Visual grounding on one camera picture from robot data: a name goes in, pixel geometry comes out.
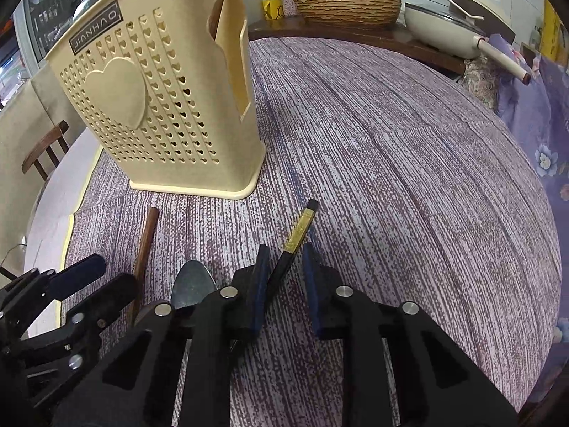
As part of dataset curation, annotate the black gold-banded chopstick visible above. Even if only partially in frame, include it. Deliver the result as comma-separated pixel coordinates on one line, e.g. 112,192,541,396
230,199,321,352

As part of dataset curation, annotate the small steel spoon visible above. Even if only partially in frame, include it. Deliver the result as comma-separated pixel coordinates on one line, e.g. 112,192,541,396
134,305,154,326

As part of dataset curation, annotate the large steel spoon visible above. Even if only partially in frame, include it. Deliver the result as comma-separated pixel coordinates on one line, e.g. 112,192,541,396
171,260,216,310

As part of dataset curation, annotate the brown wooden chopstick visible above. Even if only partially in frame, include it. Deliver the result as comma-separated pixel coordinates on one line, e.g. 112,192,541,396
128,207,160,326

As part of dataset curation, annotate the wooden chair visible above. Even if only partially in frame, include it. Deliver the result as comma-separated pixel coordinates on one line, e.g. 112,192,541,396
21,121,69,181

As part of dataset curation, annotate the purple striped tablecloth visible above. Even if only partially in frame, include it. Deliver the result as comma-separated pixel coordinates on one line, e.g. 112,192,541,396
67,38,562,408

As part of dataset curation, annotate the beige plastic utensil holder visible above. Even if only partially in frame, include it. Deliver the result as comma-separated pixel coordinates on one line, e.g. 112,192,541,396
46,0,266,200

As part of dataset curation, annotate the purple floral cloth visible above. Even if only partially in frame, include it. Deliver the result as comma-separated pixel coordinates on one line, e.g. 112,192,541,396
490,34,568,403

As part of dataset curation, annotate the yellow mug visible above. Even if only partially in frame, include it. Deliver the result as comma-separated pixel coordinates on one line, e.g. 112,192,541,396
261,0,285,20

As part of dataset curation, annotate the dark wooden counter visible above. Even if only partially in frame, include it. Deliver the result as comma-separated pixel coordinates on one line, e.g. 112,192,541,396
248,16,466,75

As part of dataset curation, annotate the cream frying pan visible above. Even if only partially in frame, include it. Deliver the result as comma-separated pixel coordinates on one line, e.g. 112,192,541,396
404,0,531,85

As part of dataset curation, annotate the woven pattern basin sink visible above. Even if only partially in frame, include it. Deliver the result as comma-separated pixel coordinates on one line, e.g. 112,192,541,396
294,0,401,29

